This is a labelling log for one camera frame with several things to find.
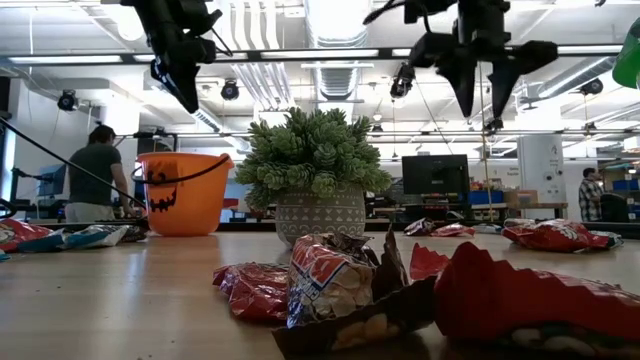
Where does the brown PayDay candy bar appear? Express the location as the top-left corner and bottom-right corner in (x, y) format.
(272, 230), (439, 357)
(403, 217), (436, 237)

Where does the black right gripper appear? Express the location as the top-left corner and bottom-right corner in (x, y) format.
(407, 0), (559, 120)

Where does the black computer monitor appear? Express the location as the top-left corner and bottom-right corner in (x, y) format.
(401, 153), (471, 197)

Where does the green plant in grey pot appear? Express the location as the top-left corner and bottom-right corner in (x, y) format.
(233, 107), (394, 249)

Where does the orange pumpkin face bucket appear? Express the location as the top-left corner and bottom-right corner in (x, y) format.
(130, 152), (235, 238)

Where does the white building column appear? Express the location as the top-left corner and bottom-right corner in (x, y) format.
(517, 133), (566, 221)

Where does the brown cardboard box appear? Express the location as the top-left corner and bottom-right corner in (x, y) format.
(503, 188), (540, 205)

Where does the thin hanging cord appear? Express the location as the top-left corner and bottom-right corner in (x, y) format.
(477, 59), (495, 224)

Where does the black metal table frame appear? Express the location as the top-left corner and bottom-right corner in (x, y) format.
(0, 218), (640, 240)

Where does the red Skittles candy bag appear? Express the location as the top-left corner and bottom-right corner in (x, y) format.
(430, 222), (477, 238)
(408, 241), (640, 354)
(0, 218), (54, 254)
(501, 218), (614, 253)
(212, 262), (291, 323)

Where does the wooden background table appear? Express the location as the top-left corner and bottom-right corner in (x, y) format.
(469, 201), (569, 211)

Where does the green plastic bucket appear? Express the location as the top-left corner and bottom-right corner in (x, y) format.
(611, 17), (640, 91)

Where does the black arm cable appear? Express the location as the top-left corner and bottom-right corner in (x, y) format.
(0, 117), (149, 221)
(362, 0), (409, 26)

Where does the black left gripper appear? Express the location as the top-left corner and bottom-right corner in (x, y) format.
(122, 0), (224, 114)

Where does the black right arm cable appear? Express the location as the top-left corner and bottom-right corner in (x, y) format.
(362, 0), (409, 26)

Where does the blue lit background monitor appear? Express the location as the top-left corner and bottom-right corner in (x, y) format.
(37, 163), (69, 197)

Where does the silver ventilation duct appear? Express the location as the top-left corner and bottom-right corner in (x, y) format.
(303, 0), (375, 101)

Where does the person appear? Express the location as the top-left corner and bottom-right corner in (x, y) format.
(63, 124), (132, 224)
(578, 167), (605, 223)

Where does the black overhead light beam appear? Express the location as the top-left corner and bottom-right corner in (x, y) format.
(0, 44), (624, 66)

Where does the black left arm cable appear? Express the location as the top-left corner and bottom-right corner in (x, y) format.
(0, 117), (149, 221)

